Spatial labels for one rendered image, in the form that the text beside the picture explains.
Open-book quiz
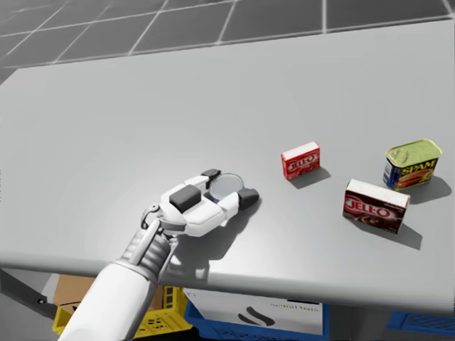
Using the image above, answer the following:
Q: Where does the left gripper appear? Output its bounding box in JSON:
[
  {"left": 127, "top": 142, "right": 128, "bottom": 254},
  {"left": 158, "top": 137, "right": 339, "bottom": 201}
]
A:
[{"left": 159, "top": 168, "right": 260, "bottom": 237}]

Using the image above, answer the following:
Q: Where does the green and blue rectangular can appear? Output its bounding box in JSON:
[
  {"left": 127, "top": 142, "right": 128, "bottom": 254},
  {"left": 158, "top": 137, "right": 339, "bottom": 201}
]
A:
[{"left": 382, "top": 138, "right": 444, "bottom": 193}]

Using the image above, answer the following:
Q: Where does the white box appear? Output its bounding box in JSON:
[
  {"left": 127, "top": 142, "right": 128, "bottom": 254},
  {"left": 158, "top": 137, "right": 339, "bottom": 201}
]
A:
[{"left": 183, "top": 288, "right": 324, "bottom": 337}]

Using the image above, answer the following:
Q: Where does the blue box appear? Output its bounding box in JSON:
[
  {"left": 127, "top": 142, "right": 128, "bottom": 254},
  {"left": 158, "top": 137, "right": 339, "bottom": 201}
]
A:
[{"left": 183, "top": 298, "right": 330, "bottom": 341}]

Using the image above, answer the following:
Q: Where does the red and white carton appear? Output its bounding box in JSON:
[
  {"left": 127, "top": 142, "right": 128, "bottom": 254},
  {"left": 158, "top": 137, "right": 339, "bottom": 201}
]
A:
[{"left": 342, "top": 178, "right": 411, "bottom": 234}]

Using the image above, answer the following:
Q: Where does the yellow box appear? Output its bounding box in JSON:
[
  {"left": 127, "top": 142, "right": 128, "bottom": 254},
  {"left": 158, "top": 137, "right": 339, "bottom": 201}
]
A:
[{"left": 52, "top": 286, "right": 193, "bottom": 339}]

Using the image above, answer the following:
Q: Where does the brown box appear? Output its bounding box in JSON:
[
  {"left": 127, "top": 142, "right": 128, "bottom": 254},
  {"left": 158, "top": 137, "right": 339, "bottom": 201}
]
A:
[{"left": 53, "top": 274, "right": 165, "bottom": 314}]

